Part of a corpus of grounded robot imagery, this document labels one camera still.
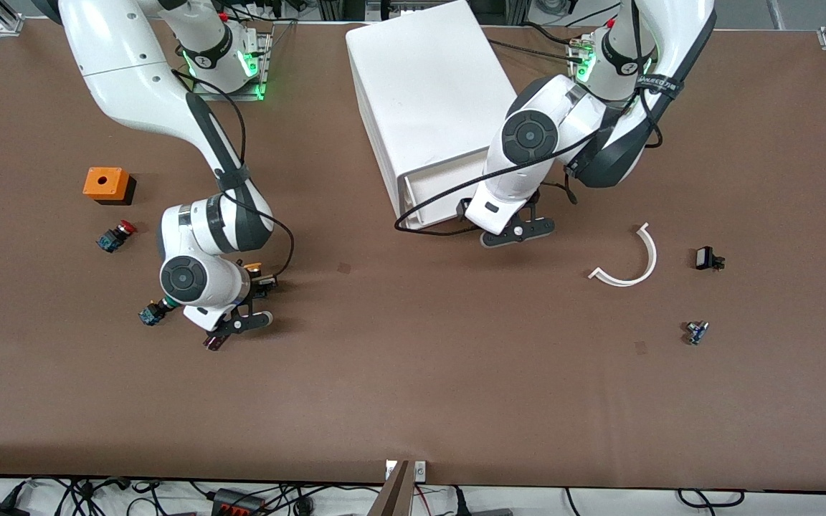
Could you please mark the small black switch component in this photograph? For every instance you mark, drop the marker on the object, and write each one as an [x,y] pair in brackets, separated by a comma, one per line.
[705,258]

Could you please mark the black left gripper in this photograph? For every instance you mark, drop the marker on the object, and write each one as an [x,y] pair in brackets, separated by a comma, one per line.
[462,206]

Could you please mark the small white bracket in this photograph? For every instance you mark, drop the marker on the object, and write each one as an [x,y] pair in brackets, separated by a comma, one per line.
[420,471]
[389,470]

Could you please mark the black red power strip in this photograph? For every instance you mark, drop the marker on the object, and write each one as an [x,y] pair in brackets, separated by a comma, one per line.
[239,503]

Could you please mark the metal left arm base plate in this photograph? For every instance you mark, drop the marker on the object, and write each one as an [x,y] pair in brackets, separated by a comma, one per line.
[576,72]

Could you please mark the orange button box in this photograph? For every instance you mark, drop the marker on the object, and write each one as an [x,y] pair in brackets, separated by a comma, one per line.
[103,183]

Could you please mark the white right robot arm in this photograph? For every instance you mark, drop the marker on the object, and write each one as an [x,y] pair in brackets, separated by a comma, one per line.
[126,64]

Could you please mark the green push button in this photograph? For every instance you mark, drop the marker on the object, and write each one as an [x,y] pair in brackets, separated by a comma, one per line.
[149,314]

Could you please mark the small blue grey component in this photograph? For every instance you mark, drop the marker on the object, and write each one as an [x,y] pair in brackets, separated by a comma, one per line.
[696,332]

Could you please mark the purple cylindrical capacitor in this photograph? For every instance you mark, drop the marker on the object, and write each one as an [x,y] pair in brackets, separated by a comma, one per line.
[211,344]

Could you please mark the white drawer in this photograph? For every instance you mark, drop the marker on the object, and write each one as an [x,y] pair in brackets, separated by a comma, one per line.
[449,197]

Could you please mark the red push button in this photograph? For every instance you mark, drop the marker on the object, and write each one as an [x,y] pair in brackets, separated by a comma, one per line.
[115,236]

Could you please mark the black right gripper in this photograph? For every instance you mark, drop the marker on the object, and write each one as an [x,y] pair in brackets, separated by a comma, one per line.
[256,284]

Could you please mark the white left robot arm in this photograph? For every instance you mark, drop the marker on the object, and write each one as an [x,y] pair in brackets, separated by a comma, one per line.
[528,136]

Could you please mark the white drawer cabinet shell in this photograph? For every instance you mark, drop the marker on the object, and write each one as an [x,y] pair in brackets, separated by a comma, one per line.
[427,79]

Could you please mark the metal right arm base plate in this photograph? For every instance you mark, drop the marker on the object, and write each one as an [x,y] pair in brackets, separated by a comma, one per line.
[259,92]

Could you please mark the white curved plastic strip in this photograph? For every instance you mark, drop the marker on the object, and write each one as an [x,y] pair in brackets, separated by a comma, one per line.
[650,258]

